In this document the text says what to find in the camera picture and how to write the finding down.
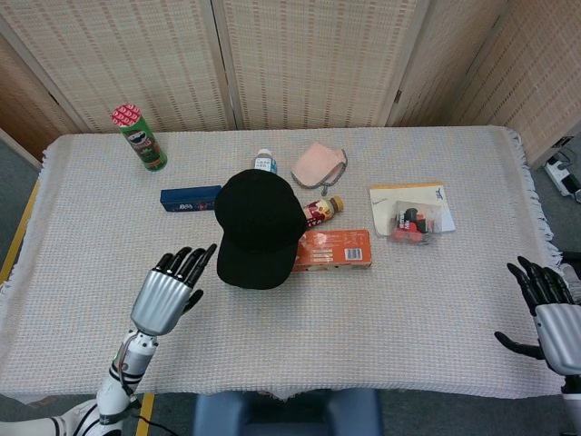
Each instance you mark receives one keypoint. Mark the black baseball cap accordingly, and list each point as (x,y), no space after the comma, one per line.
(258,227)

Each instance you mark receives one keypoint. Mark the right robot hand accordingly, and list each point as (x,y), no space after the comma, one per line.
(560,331)

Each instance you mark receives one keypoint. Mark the dark blue rectangular box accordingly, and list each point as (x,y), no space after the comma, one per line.
(181,200)

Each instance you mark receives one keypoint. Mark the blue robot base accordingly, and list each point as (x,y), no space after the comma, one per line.
(286,413)

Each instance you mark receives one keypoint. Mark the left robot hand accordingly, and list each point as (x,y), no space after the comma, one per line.
(159,300)

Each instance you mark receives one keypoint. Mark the white notepad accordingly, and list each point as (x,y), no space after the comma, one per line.
(408,195)

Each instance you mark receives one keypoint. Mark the pink cloth with grey trim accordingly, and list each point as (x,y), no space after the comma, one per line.
(313,165)

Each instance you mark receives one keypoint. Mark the woven folding screen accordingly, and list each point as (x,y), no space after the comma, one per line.
(318,59)

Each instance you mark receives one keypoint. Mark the green Pringles can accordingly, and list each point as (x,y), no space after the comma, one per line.
(143,145)

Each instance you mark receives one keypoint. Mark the beige waffle-weave tablecloth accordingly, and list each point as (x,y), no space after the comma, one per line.
(363,318)

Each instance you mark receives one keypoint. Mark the white power strip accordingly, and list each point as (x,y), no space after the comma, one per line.
(563,177)

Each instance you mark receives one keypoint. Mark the orange biscuit box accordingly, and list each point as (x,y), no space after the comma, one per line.
(336,250)

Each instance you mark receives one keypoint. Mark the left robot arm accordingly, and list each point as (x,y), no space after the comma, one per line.
(136,359)

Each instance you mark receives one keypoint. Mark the clear bag of red clips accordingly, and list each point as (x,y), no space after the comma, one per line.
(413,224)

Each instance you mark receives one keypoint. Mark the red-labelled bottle with brown cap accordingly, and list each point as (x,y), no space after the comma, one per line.
(320,211)

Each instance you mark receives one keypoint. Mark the small clear water bottle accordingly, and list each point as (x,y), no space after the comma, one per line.
(265,163)

